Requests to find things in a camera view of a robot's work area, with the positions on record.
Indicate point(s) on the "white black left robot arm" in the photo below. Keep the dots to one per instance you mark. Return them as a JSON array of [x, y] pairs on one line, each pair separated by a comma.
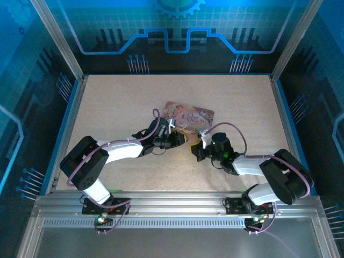
[[121, 149]]

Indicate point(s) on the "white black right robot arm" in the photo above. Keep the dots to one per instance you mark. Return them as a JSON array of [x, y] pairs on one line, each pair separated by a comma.
[[247, 164]]

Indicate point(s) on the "right base LED board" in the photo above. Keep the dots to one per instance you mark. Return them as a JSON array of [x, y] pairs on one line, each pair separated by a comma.
[[255, 219]]

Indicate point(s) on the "base led board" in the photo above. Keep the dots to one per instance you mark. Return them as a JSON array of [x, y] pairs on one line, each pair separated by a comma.
[[101, 219], [255, 219]]

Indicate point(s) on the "grey metal panel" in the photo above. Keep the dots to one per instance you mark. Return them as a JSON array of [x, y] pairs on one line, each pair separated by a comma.
[[174, 244]]

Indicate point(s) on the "left base LED board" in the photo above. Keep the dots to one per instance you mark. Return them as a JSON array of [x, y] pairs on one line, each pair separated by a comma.
[[101, 219]]

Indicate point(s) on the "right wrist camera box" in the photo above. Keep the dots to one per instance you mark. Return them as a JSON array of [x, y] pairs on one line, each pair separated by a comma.
[[206, 138]]

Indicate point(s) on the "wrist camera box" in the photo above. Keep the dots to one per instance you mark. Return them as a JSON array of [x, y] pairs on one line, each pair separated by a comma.
[[170, 123], [206, 138]]

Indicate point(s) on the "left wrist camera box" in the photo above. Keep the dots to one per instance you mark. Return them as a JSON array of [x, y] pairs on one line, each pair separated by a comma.
[[170, 123]]

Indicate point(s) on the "aluminium frame beam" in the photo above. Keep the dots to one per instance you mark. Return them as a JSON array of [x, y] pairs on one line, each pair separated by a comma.
[[174, 201]]

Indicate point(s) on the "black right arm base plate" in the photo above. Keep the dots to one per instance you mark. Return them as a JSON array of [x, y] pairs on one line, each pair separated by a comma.
[[233, 204]]

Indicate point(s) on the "aluminium right side rail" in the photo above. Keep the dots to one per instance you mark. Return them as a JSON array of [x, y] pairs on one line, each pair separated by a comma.
[[285, 121]]

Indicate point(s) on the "aluminium rail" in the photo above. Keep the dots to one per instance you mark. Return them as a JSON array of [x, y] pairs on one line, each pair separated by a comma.
[[70, 126], [285, 121]]

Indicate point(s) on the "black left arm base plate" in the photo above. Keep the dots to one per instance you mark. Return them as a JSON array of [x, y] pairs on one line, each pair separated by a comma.
[[121, 201]]

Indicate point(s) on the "aluminium left side rail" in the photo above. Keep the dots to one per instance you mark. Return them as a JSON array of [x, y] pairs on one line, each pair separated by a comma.
[[70, 126]]

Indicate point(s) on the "aluminium right frame post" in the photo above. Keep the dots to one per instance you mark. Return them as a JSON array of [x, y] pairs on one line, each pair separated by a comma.
[[293, 43]]

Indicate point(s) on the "aluminium frame post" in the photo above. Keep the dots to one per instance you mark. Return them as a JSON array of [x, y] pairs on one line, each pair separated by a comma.
[[61, 45], [293, 43]]

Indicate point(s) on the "aluminium left frame post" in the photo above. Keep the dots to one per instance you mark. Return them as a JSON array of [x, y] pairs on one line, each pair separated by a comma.
[[61, 45]]

